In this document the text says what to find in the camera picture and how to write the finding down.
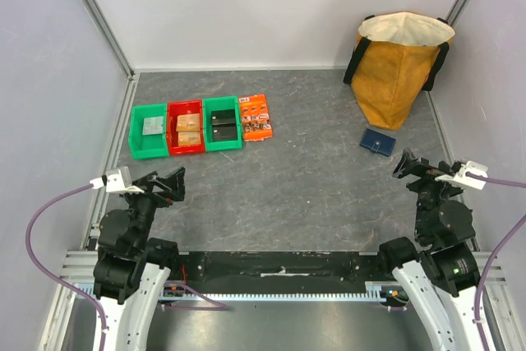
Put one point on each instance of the green bin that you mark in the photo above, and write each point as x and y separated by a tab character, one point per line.
220	103
147	147

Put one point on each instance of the right green bin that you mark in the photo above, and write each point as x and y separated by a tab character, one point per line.
220	103

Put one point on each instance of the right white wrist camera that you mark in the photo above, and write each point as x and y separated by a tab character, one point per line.
469	174

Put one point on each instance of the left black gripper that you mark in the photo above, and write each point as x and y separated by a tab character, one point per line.
175	180

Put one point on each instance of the aluminium frame rail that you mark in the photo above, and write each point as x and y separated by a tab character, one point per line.
296	288

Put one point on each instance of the orange blister pack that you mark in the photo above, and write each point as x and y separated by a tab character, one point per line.
255	117

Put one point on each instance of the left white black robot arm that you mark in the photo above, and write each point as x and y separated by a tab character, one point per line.
131	266

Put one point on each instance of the upper black card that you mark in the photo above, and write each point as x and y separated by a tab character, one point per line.
226	117

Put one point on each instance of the silver card in bin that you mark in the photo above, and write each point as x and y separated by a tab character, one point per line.
153	126

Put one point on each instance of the red bin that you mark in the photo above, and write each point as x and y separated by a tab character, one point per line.
178	108

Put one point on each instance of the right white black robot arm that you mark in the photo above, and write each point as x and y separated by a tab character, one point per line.
437	269

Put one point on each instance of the left green bin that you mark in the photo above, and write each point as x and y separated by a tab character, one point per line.
147	147

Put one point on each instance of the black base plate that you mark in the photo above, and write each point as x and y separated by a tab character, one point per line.
355	266

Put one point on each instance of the yellow tote bag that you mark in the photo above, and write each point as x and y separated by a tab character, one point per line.
396	57

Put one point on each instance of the blue card holder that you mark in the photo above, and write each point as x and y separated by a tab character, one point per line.
377	143

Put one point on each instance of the lower gold card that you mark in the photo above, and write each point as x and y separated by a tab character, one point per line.
189	138

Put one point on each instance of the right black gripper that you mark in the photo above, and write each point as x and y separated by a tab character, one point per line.
424	168

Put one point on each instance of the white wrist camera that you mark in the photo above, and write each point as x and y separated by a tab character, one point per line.
469	174
116	180

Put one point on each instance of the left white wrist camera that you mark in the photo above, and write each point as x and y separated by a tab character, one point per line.
116	180

